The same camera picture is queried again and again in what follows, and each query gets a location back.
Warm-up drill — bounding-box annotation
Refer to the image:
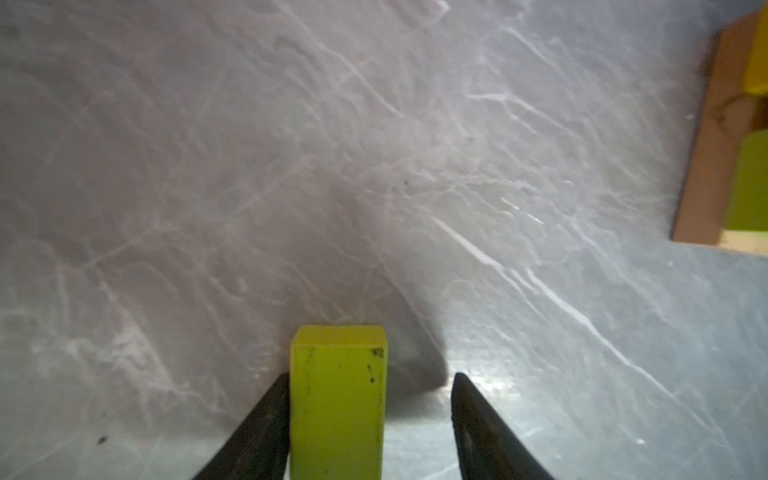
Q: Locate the natural wood block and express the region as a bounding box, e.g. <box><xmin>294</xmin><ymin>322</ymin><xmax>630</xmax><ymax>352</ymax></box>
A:
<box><xmin>671</xmin><ymin>10</ymin><xmax>767</xmax><ymax>256</ymax></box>

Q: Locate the yellow rectangular block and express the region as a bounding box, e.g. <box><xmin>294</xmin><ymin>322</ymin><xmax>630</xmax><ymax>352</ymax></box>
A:
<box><xmin>743</xmin><ymin>4</ymin><xmax>768</xmax><ymax>97</ymax></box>

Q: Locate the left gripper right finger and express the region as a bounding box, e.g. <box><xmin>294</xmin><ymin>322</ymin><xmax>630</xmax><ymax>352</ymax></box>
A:
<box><xmin>451</xmin><ymin>372</ymin><xmax>553</xmax><ymax>480</ymax></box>

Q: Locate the lime green block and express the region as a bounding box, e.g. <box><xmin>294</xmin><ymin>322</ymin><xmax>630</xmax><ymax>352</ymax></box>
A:
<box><xmin>289</xmin><ymin>325</ymin><xmax>388</xmax><ymax>479</ymax></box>
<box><xmin>726</xmin><ymin>130</ymin><xmax>767</xmax><ymax>232</ymax></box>

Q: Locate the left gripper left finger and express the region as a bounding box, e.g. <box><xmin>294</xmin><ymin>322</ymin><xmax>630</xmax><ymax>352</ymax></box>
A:
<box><xmin>193</xmin><ymin>373</ymin><xmax>290</xmax><ymax>480</ymax></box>

